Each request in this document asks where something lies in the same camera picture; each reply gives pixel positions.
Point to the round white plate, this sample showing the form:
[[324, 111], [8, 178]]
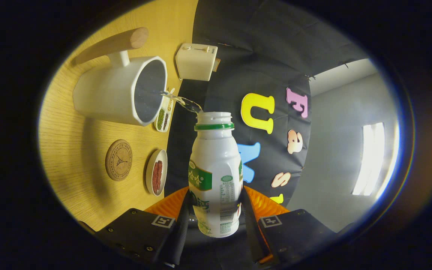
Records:
[[149, 176]]

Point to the white juice bottle green label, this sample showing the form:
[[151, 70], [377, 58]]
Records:
[[216, 157]]

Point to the dark red meat slice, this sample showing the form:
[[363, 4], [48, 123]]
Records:
[[154, 178], [160, 174]]

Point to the white toaster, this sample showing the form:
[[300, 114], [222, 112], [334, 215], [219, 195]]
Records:
[[195, 62]]

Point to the white divided grain dish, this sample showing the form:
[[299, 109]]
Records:
[[161, 120]]

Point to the wooden table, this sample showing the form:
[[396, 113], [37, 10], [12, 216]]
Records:
[[73, 150]]

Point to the round cork coaster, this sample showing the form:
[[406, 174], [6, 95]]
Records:
[[118, 160]]

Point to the black backdrop cloth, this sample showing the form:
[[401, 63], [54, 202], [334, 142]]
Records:
[[261, 56]]

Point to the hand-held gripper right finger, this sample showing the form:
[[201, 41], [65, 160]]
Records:
[[249, 225]]

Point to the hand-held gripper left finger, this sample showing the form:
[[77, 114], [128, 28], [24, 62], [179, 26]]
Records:
[[180, 228]]

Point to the clear poured juice stream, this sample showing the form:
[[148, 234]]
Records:
[[186, 103]]

